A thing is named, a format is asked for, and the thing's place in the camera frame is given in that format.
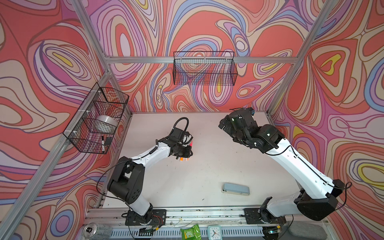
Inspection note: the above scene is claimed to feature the grey pencil case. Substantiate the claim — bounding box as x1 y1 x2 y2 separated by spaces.
221 183 250 196

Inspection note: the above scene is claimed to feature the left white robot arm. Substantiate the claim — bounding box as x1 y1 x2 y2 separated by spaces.
107 128 193 217

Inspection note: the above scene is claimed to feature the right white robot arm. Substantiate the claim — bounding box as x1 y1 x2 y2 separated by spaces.
219 108 346 223

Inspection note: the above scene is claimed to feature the black marker in basket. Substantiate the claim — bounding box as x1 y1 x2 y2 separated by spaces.
101 136 105 154

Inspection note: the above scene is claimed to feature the silver tape roll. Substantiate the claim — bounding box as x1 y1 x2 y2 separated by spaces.
95 115 118 134

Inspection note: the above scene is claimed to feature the green snack packet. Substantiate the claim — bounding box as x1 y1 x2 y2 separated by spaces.
180 224 202 240

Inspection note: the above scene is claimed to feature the small white clock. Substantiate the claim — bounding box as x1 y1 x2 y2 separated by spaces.
207 225 223 240

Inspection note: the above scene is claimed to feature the silver drink can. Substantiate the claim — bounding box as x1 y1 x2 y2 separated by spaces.
83 223 113 240

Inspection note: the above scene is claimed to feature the back black wire basket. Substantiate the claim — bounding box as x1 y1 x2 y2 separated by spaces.
173 50 238 86

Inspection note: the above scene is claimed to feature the black wire basket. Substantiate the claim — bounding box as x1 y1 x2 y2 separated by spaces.
63 83 129 155
173 50 238 86

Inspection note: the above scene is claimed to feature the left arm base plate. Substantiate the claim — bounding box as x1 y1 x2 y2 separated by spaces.
125 209 167 227

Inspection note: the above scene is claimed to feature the left black wire basket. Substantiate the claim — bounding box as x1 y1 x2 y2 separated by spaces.
63 83 129 155

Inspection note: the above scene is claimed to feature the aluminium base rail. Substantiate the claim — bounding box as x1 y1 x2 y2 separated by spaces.
84 206 285 240

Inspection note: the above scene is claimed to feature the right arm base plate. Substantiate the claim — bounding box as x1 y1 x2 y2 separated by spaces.
242 208 287 225

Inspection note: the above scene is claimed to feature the aluminium frame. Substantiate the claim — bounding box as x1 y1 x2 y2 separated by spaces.
1 1 324 218

